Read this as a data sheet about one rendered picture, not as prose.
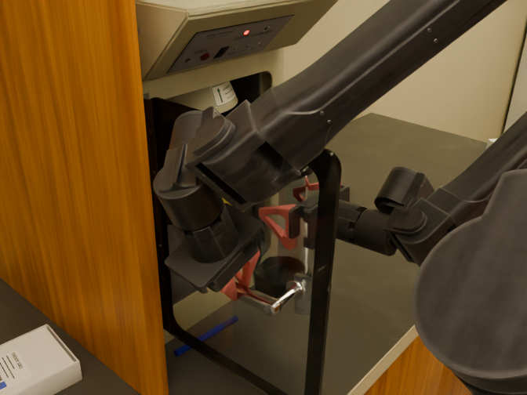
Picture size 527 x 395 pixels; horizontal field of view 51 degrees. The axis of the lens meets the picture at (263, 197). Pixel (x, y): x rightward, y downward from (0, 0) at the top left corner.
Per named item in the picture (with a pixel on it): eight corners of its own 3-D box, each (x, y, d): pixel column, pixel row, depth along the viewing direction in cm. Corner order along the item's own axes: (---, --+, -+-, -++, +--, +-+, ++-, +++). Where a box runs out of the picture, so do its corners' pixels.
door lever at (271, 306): (245, 277, 73) (244, 260, 72) (304, 301, 67) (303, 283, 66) (217, 297, 69) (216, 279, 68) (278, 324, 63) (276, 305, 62)
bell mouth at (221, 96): (112, 101, 94) (108, 70, 91) (190, 81, 106) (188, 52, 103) (181, 126, 84) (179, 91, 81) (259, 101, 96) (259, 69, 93)
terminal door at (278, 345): (167, 327, 92) (147, 93, 73) (318, 425, 75) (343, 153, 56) (163, 330, 91) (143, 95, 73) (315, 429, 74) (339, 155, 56)
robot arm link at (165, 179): (143, 195, 52) (201, 186, 50) (155, 146, 56) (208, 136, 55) (171, 240, 56) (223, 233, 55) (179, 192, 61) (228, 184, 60)
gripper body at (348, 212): (301, 206, 79) (346, 220, 74) (339, 183, 86) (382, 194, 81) (301, 246, 81) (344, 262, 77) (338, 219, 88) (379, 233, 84)
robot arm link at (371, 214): (388, 245, 73) (397, 266, 77) (410, 204, 75) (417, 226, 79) (343, 230, 77) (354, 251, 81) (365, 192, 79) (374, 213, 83)
